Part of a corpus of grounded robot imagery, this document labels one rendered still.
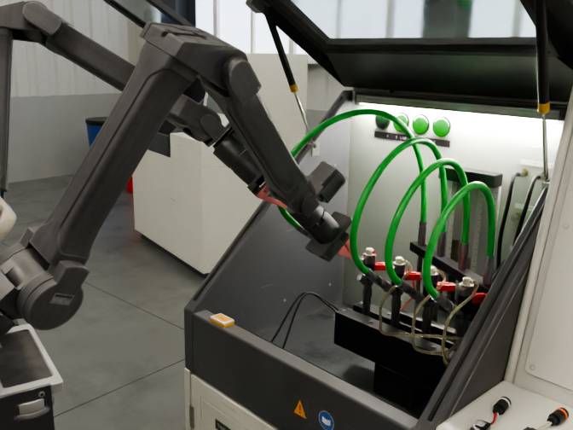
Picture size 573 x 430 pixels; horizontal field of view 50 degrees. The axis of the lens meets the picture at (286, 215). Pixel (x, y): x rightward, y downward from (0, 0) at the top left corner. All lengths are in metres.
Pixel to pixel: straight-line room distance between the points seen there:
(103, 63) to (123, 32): 7.41
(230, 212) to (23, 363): 3.24
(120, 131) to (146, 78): 0.07
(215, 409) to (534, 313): 0.75
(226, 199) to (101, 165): 3.44
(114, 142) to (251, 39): 6.27
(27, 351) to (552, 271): 0.92
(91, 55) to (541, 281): 0.95
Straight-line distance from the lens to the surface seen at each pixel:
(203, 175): 4.10
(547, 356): 1.17
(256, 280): 1.57
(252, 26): 7.02
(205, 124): 1.28
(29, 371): 1.09
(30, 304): 0.83
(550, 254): 1.17
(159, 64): 0.79
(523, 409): 1.13
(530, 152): 1.44
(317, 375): 1.20
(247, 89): 0.85
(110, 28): 8.55
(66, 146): 8.25
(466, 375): 1.09
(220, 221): 4.23
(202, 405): 1.55
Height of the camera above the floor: 1.54
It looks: 15 degrees down
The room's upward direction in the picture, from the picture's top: 1 degrees clockwise
